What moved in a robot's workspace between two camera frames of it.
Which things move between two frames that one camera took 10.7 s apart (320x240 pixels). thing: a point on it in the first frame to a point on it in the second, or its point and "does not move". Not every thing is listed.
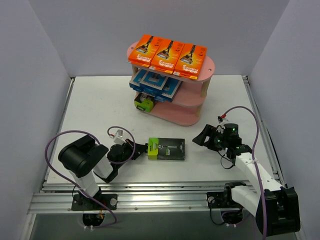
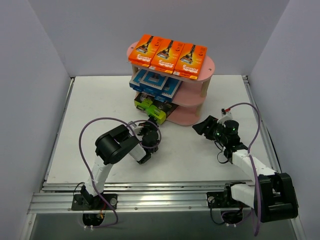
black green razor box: (145, 102) does not move
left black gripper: (133, 150) to (152, 122)
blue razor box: (134, 82) does not move
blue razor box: (152, 84) does not move
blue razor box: (170, 90) does not move
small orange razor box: (190, 61) does not move
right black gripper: (210, 136) to (208, 126)
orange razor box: (167, 56) does not move
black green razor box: (168, 149) to (160, 111)
